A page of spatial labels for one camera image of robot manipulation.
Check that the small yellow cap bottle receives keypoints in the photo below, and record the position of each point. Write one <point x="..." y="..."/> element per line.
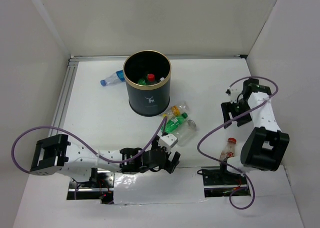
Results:
<point x="176" y="110"/>

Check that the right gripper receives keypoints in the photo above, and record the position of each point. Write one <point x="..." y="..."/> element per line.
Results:
<point x="226" y="107"/>

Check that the red label water bottle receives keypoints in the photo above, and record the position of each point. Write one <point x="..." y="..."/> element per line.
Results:
<point x="151" y="79"/>

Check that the green bottle with cap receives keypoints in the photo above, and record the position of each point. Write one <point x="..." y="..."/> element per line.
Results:
<point x="173" y="123"/>

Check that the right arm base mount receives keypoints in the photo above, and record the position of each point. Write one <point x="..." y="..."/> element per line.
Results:
<point x="217" y="183"/>

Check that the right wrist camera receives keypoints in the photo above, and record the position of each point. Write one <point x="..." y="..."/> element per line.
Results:
<point x="232" y="94"/>

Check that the clear plastic jar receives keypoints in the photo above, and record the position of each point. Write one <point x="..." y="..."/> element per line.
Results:
<point x="185" y="132"/>

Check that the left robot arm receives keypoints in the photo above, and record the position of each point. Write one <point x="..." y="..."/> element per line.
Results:
<point x="82" y="164"/>

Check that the red cap drink bottle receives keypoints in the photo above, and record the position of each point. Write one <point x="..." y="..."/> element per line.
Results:
<point x="229" y="149"/>

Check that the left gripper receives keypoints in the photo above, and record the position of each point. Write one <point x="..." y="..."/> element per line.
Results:
<point x="175" y="162"/>

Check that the blue label water bottle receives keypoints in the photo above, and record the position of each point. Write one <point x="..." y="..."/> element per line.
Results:
<point x="116" y="78"/>

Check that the aluminium frame rail left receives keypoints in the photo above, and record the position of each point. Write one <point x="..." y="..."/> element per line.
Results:
<point x="60" y="105"/>

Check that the dark green round bin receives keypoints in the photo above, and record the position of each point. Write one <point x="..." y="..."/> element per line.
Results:
<point x="148" y="100"/>

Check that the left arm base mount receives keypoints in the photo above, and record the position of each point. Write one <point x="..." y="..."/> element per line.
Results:
<point x="101" y="188"/>

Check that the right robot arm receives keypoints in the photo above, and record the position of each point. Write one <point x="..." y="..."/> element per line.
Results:
<point x="266" y="145"/>

